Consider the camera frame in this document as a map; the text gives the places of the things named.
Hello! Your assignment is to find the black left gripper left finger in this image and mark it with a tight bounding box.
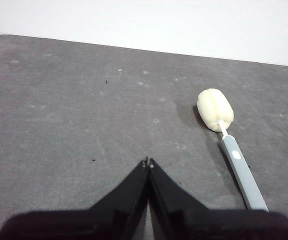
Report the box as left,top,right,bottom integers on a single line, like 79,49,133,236
0,156,150,240

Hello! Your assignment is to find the grey-handled sponge cup brush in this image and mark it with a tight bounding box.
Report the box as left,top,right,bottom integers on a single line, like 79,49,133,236
196,88,270,212

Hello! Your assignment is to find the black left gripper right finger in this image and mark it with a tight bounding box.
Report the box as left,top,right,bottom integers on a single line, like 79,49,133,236
148,158,288,240

